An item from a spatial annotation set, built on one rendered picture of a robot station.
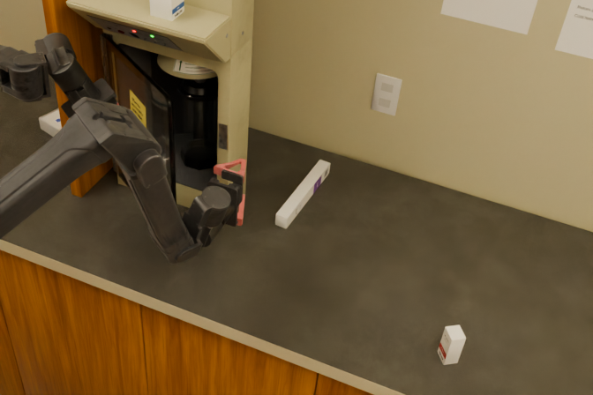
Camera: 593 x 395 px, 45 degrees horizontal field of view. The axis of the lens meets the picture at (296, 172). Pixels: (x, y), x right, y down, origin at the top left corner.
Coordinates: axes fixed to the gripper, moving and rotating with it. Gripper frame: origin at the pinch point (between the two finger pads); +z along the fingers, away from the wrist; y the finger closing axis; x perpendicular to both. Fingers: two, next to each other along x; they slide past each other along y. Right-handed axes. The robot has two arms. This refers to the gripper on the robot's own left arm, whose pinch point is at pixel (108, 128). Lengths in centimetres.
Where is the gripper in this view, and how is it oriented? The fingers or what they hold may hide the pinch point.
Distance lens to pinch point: 156.6
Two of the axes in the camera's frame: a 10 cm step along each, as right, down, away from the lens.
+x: 5.6, 5.5, -6.2
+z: 2.7, 5.8, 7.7
